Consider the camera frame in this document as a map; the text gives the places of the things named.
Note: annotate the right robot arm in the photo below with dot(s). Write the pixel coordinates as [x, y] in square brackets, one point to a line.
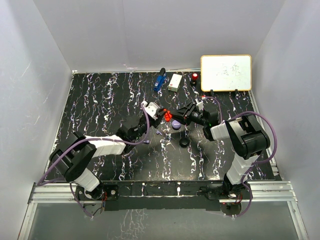
[247, 136]

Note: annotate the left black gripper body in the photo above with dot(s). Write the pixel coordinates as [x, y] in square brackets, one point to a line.
[143, 124]

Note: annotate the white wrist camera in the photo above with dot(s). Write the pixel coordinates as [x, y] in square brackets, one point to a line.
[199, 103]
[151, 108]

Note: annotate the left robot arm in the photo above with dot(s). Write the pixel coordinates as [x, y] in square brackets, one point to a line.
[72, 156]

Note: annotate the white rectangular box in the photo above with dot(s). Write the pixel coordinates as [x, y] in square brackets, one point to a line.
[174, 83]

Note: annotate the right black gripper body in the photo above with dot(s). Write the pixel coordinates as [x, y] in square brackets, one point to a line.
[197, 116]

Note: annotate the red emergency stop button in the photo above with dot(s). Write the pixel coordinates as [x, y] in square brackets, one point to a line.
[194, 79]

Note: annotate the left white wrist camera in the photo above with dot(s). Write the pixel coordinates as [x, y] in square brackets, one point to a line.
[151, 108]

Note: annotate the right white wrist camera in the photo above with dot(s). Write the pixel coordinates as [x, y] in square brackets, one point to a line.
[199, 103]

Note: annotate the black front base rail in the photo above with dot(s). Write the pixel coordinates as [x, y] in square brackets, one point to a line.
[168, 195]

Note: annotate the orange earbud charging case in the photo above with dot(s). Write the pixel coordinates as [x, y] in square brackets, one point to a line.
[167, 116]

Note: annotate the blue black stapler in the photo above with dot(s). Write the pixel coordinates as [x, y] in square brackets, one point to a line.
[160, 79]

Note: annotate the white whiteboard wooden frame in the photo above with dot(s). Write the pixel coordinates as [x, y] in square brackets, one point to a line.
[226, 73]

